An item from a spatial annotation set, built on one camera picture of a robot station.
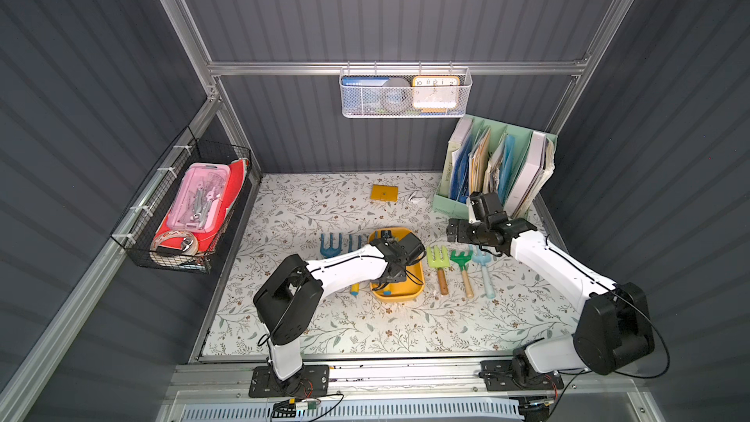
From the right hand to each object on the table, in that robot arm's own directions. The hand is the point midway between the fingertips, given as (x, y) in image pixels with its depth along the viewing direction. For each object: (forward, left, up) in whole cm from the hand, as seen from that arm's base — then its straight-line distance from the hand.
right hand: (468, 229), depth 87 cm
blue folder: (+16, -12, +10) cm, 23 cm away
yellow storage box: (-15, +18, -11) cm, 26 cm away
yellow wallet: (+24, +26, -11) cm, 37 cm away
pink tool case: (-4, +72, +18) cm, 74 cm away
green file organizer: (+21, -8, +10) cm, 25 cm away
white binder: (+15, -21, +12) cm, 28 cm away
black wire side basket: (-16, +78, +23) cm, 82 cm away
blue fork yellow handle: (-14, +34, -12) cm, 39 cm away
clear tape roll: (-15, +71, +16) cm, 74 cm away
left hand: (-10, +23, -9) cm, 27 cm away
